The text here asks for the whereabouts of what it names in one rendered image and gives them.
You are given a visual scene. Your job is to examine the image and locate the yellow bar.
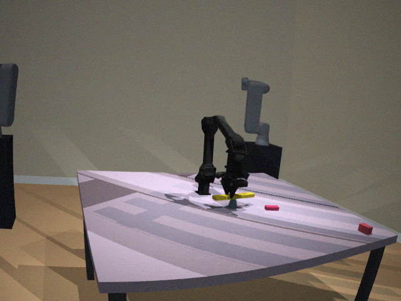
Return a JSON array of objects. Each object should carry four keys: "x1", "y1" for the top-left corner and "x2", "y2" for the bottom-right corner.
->
[{"x1": 212, "y1": 192, "x2": 254, "y2": 201}]

